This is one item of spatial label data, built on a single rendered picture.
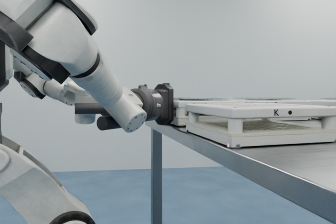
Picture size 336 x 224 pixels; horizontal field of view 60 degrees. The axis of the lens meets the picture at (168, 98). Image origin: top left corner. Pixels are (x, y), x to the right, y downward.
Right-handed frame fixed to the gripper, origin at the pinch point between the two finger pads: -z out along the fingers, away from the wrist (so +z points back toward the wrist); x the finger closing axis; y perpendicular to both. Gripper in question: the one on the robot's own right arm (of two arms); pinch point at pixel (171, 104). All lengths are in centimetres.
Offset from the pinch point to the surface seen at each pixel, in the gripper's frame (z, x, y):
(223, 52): -288, -59, -99
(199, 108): 16.6, 0.3, 18.0
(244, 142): 24.5, 5.8, 31.0
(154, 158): -20.6, 23.0, -20.6
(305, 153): 23.8, 6.6, 41.0
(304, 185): 40, 7, 43
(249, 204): -176, 92, -29
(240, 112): 25.1, 0.3, 30.4
